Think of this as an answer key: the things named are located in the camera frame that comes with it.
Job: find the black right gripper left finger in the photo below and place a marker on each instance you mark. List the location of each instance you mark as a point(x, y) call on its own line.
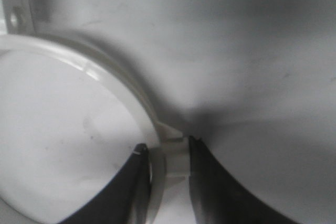
point(125, 199)

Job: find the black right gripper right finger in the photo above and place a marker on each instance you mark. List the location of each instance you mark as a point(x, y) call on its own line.
point(217, 197)

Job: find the white half clamp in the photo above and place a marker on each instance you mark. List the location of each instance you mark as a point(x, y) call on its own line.
point(70, 119)

